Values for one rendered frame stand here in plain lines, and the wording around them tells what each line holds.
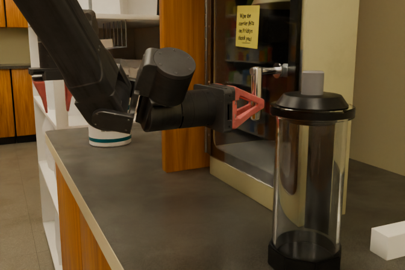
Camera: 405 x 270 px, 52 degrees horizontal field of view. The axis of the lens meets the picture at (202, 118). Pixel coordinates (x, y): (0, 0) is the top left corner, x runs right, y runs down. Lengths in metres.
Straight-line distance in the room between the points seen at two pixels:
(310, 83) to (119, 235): 0.38
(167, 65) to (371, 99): 0.72
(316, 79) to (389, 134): 0.61
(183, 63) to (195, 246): 0.28
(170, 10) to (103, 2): 0.94
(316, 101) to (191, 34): 0.51
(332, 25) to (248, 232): 0.36
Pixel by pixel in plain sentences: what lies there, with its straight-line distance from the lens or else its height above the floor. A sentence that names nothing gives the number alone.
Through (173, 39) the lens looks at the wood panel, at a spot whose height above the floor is 1.25.
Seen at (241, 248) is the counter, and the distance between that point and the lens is 0.65.
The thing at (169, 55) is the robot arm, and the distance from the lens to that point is 0.55.
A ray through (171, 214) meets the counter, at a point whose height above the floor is 0.94.
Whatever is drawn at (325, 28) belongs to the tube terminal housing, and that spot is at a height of 1.27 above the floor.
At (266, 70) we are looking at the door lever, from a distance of 0.69.
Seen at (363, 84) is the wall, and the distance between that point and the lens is 1.17.
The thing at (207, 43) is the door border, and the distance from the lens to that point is 0.93.
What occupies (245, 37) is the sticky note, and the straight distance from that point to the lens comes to 0.79.
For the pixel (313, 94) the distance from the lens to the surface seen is 0.54.
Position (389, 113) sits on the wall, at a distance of 1.12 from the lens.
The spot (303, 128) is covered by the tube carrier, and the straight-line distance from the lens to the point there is 0.52.
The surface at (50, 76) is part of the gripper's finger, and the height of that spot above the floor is 1.17.
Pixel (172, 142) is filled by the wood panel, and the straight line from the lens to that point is 0.98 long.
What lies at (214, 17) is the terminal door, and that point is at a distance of 0.90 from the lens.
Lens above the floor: 1.25
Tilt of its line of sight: 10 degrees down
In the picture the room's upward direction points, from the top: straight up
